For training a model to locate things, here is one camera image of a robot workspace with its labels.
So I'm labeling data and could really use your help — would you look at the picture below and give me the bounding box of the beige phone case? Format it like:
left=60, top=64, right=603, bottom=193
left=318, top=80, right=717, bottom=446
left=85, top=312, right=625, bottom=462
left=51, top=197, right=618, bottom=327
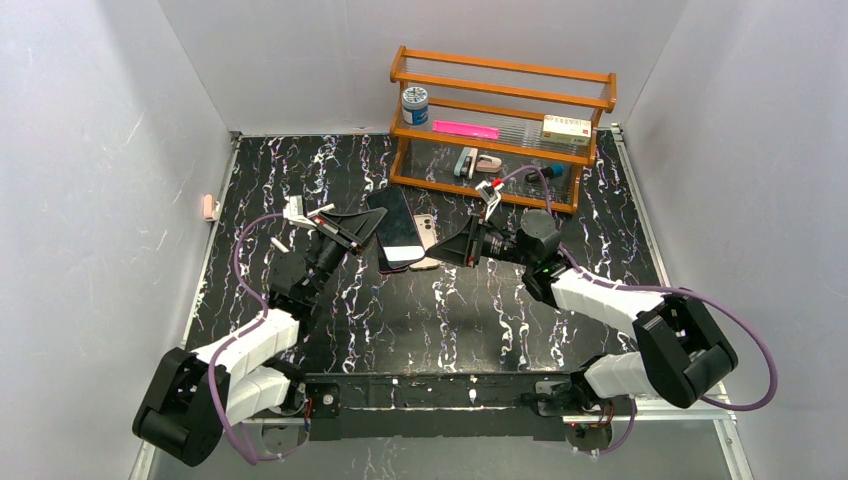
left=409, top=214, right=441, bottom=271

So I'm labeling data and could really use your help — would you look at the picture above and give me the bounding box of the phone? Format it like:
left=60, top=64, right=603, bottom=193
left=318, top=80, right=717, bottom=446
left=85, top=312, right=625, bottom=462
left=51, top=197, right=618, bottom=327
left=366, top=185, right=425, bottom=266
left=377, top=246, right=409, bottom=275

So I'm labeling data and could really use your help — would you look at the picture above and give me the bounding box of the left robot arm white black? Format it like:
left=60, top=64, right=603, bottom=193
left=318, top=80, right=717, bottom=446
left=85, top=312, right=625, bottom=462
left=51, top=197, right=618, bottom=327
left=131, top=201, right=387, bottom=467

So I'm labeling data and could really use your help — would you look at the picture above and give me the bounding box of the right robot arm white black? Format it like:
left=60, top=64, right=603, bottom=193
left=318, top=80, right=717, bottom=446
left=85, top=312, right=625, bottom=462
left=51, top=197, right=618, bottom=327
left=426, top=209, right=738, bottom=408

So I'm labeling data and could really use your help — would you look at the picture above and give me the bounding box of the white marker pen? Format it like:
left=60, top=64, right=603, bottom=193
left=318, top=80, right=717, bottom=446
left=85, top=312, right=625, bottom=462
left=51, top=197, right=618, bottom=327
left=307, top=203, right=335, bottom=218

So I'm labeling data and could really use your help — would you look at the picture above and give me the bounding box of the purple tipped marker pen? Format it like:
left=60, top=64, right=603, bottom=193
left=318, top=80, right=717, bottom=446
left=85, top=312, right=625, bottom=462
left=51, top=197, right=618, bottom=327
left=270, top=237, right=290, bottom=253

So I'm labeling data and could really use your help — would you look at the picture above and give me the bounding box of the grey stapler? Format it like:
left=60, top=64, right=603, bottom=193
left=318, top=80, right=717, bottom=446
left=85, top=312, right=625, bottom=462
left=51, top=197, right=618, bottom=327
left=453, top=147, right=478, bottom=179

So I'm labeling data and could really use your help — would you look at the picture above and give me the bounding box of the pink tape dispenser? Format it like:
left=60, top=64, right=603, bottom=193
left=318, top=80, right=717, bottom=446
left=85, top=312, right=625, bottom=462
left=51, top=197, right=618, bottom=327
left=476, top=154, right=503, bottom=174

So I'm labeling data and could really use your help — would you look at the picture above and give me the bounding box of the black blue marker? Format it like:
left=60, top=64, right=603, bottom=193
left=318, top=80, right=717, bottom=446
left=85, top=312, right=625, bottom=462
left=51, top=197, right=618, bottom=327
left=536, top=164, right=566, bottom=182

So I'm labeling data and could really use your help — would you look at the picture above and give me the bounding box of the orange wooden shelf rack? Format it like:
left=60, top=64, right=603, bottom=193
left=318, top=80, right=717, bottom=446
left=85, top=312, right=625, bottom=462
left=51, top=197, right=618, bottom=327
left=389, top=46, right=617, bottom=214

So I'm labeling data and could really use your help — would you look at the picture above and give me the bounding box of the pink flat ruler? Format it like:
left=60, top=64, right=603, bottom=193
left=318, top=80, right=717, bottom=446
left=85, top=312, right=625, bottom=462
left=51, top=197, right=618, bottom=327
left=432, top=120, right=500, bottom=141

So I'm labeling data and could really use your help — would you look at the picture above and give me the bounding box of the white red medicine box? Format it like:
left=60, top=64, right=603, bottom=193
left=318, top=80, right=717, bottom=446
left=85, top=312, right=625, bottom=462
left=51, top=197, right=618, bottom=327
left=540, top=115, right=593, bottom=146

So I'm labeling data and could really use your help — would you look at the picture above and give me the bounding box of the white blue jar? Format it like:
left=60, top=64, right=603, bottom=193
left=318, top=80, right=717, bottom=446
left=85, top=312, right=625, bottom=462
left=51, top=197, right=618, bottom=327
left=400, top=86, right=429, bottom=126

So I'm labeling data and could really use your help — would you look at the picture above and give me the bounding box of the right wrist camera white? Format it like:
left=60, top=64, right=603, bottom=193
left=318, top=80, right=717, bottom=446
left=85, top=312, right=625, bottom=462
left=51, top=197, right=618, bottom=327
left=475, top=178, right=503, bottom=221

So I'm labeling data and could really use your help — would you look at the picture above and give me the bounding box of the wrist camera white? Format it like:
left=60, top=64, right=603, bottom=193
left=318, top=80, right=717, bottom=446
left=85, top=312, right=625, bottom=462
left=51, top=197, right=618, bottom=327
left=475, top=178, right=503, bottom=221
left=283, top=195, right=316, bottom=230

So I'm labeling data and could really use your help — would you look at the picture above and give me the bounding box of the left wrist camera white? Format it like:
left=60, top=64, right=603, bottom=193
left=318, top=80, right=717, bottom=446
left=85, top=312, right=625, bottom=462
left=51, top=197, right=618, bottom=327
left=283, top=195, right=316, bottom=230

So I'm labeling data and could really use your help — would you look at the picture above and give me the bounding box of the pink wall hook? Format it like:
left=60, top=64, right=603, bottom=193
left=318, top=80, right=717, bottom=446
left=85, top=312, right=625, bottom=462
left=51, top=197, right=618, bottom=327
left=202, top=194, right=221, bottom=222

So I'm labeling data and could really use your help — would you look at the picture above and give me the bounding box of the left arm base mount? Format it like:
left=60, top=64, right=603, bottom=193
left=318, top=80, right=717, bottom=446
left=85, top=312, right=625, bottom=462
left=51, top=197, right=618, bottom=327
left=244, top=380, right=341, bottom=457

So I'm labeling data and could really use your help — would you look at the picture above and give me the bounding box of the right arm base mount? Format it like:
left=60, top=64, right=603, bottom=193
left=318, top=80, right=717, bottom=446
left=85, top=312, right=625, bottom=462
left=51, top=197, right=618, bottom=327
left=519, top=380, right=638, bottom=457

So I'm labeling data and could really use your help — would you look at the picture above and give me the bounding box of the aluminium frame rail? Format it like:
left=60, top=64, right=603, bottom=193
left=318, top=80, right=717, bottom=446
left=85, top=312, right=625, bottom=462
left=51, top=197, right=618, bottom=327
left=148, top=372, right=740, bottom=479

